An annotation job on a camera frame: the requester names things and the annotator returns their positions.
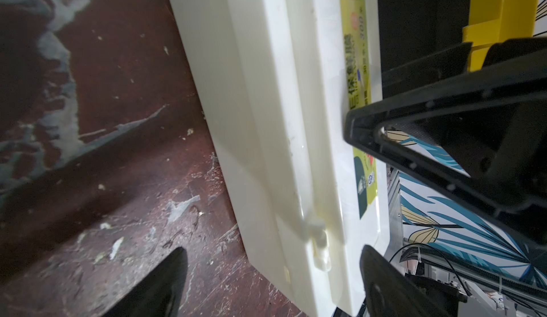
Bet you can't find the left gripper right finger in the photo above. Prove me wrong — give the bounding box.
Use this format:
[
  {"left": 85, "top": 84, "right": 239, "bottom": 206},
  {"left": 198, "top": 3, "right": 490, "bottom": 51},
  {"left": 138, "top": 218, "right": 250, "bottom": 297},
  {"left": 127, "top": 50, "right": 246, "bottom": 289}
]
[{"left": 360, "top": 245, "right": 448, "bottom": 317}]

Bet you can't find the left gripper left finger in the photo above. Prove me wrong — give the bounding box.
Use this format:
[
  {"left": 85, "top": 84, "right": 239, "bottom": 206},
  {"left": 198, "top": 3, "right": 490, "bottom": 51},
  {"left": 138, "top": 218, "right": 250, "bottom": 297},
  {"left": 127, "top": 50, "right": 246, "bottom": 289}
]
[{"left": 104, "top": 247, "right": 188, "bottom": 317}]

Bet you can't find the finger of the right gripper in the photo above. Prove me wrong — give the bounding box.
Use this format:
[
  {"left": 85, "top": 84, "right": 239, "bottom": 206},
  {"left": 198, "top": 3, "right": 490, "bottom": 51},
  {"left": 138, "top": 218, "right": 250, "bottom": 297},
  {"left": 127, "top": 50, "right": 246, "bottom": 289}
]
[
  {"left": 382, "top": 43, "right": 472, "bottom": 99},
  {"left": 343, "top": 50, "right": 546, "bottom": 247}
]

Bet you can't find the yellow black toolbox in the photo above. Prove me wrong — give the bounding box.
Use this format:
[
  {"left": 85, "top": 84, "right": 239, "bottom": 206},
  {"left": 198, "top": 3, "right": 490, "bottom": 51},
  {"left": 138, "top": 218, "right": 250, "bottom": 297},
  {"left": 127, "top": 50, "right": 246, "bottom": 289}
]
[{"left": 378, "top": 0, "right": 546, "bottom": 72}]

